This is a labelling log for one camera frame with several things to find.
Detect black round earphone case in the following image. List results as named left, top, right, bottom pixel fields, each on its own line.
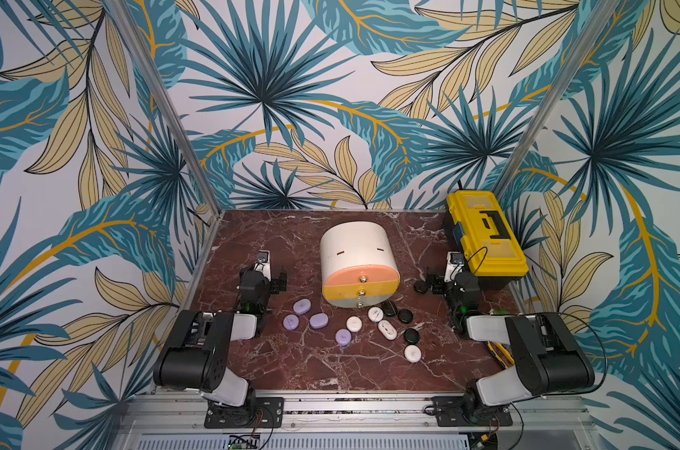
left=396, top=309, right=414, bottom=324
left=413, top=279, right=430, bottom=294
left=403, top=328, right=420, bottom=345

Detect white oblong earphone case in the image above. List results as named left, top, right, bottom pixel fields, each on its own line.
left=377, top=320, right=398, bottom=341

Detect orange top drawer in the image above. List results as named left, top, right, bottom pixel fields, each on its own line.
left=323, top=264, right=400, bottom=286

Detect white round earphone case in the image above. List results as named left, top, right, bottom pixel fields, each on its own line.
left=404, top=345, right=422, bottom=364
left=345, top=316, right=362, bottom=333
left=367, top=307, right=384, bottom=324

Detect white cylindrical drawer cabinet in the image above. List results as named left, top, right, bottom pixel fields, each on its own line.
left=320, top=221, right=400, bottom=302

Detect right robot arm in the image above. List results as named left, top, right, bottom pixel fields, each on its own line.
left=425, top=271, right=595, bottom=414

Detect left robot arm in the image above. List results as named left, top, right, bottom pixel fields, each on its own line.
left=153, top=269, right=287, bottom=411

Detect yellow middle drawer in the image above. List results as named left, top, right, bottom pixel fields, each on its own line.
left=323, top=279, right=399, bottom=301

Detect purple earphone case upper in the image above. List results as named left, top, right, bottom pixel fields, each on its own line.
left=293, top=298, right=312, bottom=315

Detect purple round earphone case left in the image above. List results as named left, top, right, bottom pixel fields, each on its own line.
left=283, top=314, right=300, bottom=331

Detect purple round earphone case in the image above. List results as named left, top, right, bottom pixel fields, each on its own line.
left=334, top=328, right=352, bottom=347
left=283, top=314, right=300, bottom=331

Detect purple earphone case middle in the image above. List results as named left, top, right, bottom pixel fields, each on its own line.
left=309, top=313, right=329, bottom=329

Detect yellow black toolbox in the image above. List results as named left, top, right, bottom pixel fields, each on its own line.
left=447, top=190, right=529, bottom=291

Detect purple round earphone case lower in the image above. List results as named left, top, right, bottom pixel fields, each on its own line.
left=334, top=328, right=352, bottom=347

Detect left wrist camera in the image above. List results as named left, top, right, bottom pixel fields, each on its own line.
left=254, top=250, right=272, bottom=281

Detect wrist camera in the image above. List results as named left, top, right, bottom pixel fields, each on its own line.
left=444, top=251, right=465, bottom=282
left=254, top=250, right=272, bottom=281

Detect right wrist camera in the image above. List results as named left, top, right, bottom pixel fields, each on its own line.
left=444, top=251, right=465, bottom=282

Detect yellow handled pliers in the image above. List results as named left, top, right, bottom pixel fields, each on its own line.
left=487, top=342, right=515, bottom=369

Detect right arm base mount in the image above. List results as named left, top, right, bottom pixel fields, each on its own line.
left=425, top=396, right=513, bottom=429

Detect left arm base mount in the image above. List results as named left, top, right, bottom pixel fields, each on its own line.
left=204, top=397, right=285, bottom=429

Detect aluminium front rail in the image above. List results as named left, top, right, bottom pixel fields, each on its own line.
left=112, top=390, right=604, bottom=449

